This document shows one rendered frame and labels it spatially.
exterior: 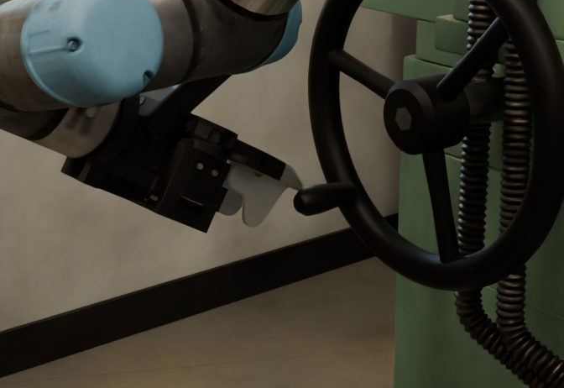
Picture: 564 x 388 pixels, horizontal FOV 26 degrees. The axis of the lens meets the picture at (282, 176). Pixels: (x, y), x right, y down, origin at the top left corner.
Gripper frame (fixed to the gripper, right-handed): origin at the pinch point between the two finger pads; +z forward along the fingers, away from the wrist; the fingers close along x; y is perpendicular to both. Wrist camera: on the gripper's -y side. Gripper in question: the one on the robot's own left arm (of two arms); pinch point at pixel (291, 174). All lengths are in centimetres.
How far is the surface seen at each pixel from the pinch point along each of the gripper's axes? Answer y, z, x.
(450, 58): -17.1, 17.4, -5.2
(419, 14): -20.3, 15.6, -9.8
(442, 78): -11.5, 1.5, 10.5
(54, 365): 48, 67, -119
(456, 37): -16.5, 6.8, 4.8
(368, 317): 16, 122, -100
